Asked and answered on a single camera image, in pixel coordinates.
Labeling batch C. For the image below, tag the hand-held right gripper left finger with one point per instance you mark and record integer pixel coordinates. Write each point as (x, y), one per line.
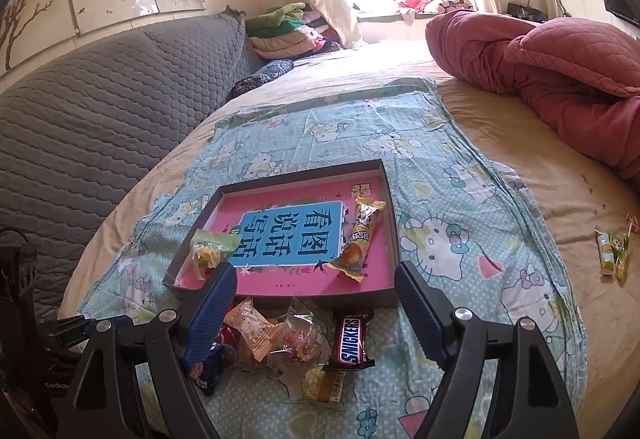
(212, 314)

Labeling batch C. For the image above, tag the pink book with blue label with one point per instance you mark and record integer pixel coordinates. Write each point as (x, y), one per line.
(300, 284)

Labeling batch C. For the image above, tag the clear wrapped candy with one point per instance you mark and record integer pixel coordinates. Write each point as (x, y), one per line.
(300, 334)

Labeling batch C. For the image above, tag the floral blanket on window sill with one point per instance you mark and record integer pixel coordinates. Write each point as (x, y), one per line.
(435, 4)

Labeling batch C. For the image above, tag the black box on desk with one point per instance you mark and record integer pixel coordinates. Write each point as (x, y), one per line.
(525, 11)

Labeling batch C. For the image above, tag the red quilt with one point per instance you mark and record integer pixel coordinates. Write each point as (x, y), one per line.
(550, 69)

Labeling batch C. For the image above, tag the peach orange snack packet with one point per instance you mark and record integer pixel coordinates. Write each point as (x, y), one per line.
(252, 331)

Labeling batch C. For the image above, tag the small yellow green snack packet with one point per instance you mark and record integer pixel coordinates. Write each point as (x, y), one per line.
(605, 251)
(622, 259)

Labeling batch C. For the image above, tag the blue cookie packet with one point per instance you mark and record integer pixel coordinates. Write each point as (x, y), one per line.
(207, 371)

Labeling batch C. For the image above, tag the long yellow snack packet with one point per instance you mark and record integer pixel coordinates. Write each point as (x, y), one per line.
(357, 244)

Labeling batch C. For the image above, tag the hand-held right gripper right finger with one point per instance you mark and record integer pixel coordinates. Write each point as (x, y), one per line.
(417, 304)

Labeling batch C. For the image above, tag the brown chocolate bar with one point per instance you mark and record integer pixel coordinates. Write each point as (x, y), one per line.
(350, 339)

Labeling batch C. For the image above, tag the grey quilted headboard cover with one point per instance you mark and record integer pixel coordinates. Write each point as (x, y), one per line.
(100, 119)

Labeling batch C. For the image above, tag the cartoon cat printed blanket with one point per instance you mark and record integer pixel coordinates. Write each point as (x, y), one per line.
(450, 169)

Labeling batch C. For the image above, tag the yellow cake in clear wrapper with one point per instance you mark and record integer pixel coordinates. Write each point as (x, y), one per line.
(320, 384)

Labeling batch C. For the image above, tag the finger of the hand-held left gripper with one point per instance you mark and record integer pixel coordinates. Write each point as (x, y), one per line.
(75, 331)

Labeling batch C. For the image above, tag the green folded blanket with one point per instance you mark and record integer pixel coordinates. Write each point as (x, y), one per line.
(280, 19)

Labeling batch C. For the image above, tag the shallow grey cardboard box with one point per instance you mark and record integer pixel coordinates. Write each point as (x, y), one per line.
(350, 303)

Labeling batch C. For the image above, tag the dark patterned pillow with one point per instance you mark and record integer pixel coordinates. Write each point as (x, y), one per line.
(265, 74)

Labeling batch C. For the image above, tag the long red snack packet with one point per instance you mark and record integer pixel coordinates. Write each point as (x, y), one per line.
(227, 339)

